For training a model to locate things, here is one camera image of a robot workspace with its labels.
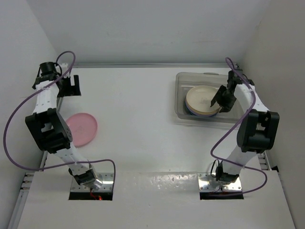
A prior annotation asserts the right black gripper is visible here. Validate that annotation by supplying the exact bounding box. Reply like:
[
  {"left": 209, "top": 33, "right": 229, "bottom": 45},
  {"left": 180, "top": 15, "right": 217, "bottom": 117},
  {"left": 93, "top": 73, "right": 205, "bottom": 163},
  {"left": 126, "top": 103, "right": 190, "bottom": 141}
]
[{"left": 212, "top": 85, "right": 236, "bottom": 113}]

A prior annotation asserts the yellow plate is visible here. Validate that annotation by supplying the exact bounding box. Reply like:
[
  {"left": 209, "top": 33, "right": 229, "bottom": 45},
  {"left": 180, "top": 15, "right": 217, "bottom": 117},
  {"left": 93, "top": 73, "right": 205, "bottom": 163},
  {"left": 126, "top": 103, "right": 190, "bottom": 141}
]
[{"left": 185, "top": 102, "right": 220, "bottom": 116}]

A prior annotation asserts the cream plate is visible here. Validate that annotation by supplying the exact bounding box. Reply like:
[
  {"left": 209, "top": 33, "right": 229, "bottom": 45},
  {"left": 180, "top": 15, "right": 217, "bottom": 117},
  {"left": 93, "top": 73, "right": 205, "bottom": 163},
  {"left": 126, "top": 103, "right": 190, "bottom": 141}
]
[{"left": 185, "top": 85, "right": 218, "bottom": 106}]

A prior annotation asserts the pink plate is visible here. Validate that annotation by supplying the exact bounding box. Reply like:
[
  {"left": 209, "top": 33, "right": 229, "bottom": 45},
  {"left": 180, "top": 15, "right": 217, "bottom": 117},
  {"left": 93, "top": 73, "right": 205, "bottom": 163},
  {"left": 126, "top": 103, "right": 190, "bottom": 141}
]
[{"left": 66, "top": 113, "right": 98, "bottom": 147}]

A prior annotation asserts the purple plate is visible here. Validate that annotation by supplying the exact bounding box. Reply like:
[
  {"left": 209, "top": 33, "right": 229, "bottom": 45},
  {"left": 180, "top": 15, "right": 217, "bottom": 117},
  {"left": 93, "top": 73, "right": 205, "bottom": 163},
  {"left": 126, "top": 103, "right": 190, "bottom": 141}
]
[{"left": 186, "top": 107, "right": 219, "bottom": 117}]

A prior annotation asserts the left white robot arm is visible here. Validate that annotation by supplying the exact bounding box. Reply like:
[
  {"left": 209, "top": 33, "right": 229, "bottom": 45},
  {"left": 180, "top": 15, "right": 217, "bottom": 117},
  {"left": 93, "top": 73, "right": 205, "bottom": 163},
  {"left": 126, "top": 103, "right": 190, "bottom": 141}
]
[{"left": 25, "top": 62, "right": 103, "bottom": 190}]

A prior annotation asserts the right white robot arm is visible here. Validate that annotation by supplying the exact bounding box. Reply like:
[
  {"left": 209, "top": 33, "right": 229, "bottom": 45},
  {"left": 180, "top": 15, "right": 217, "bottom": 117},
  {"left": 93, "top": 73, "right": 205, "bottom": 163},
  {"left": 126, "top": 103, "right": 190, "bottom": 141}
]
[{"left": 211, "top": 70, "right": 280, "bottom": 183}]

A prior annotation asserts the clear plastic bin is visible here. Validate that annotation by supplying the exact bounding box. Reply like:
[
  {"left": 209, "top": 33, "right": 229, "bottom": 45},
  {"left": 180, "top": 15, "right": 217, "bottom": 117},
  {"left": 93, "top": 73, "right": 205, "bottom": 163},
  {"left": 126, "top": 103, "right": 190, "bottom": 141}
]
[{"left": 174, "top": 72, "right": 243, "bottom": 126}]

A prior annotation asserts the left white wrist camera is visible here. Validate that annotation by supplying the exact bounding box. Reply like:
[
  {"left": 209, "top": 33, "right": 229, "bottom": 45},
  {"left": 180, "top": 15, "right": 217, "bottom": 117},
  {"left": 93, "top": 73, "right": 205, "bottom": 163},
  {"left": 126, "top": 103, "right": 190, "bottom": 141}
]
[{"left": 60, "top": 63, "right": 70, "bottom": 78}]

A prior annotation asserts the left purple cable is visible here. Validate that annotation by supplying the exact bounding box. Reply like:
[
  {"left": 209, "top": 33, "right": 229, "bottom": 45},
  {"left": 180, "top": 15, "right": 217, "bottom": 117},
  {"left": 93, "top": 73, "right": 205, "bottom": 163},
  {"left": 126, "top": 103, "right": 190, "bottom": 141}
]
[{"left": 3, "top": 51, "right": 116, "bottom": 191}]

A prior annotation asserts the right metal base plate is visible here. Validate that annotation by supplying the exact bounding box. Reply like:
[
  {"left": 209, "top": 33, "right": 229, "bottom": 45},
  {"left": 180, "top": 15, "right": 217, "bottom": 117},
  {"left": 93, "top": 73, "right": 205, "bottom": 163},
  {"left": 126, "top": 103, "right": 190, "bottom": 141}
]
[{"left": 197, "top": 172, "right": 242, "bottom": 193}]

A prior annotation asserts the metal base plate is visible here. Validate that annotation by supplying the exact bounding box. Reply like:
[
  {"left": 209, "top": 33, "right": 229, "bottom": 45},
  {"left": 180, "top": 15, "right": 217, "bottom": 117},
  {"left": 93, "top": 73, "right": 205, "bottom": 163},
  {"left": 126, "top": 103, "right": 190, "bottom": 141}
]
[
  {"left": 70, "top": 173, "right": 114, "bottom": 193},
  {"left": 197, "top": 172, "right": 242, "bottom": 193}
]

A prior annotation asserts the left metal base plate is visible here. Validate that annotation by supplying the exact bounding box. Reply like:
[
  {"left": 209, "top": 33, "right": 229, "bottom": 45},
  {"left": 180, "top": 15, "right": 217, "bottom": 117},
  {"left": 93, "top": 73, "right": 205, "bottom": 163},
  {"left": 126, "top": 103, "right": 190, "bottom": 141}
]
[{"left": 70, "top": 173, "right": 114, "bottom": 193}]

